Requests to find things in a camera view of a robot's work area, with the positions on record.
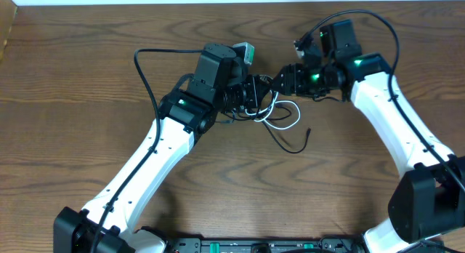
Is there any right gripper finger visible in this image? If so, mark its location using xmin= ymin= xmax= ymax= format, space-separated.
xmin=273 ymin=64 xmax=294 ymax=82
xmin=271 ymin=78 xmax=291 ymax=93

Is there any white USB cable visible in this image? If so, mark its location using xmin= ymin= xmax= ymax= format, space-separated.
xmin=243 ymin=75 xmax=302 ymax=131

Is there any black USB cable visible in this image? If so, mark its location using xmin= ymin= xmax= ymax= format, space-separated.
xmin=217 ymin=74 xmax=312 ymax=155

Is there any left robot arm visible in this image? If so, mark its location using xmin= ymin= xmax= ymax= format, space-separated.
xmin=53 ymin=42 xmax=258 ymax=252

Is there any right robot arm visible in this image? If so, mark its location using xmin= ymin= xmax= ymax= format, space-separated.
xmin=272 ymin=20 xmax=464 ymax=252

